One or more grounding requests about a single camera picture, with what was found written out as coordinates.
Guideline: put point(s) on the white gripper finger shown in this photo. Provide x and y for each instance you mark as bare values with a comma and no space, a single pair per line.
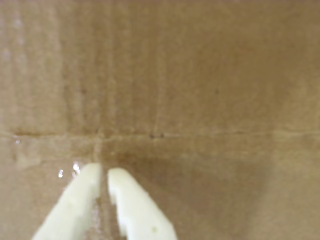
142,215
75,205

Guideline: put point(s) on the brown cardboard sheet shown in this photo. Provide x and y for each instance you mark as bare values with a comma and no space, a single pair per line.
175,75

